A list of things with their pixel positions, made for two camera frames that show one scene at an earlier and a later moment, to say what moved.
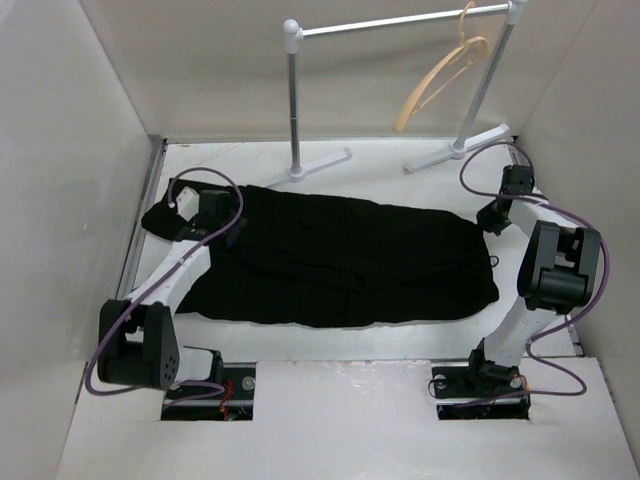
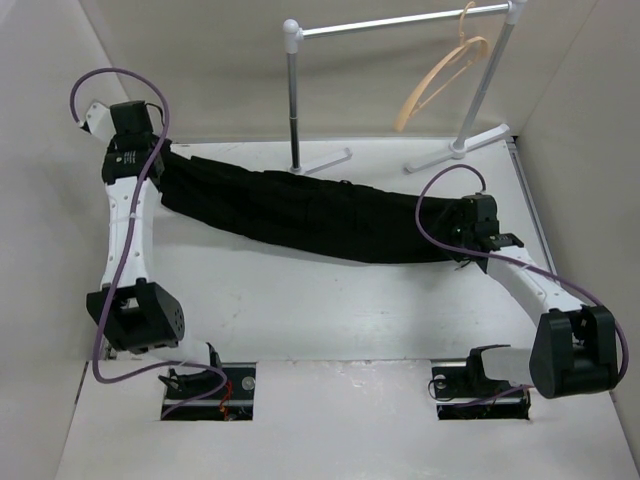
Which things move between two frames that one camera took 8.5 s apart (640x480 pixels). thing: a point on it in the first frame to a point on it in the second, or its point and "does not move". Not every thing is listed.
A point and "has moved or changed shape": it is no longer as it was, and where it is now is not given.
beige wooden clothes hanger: x=463 y=45 does not move
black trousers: x=298 y=261 has moved or changed shape
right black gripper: x=484 y=218 to x=461 y=216
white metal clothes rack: x=508 y=14 does not move
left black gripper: x=234 y=231 to x=165 y=149
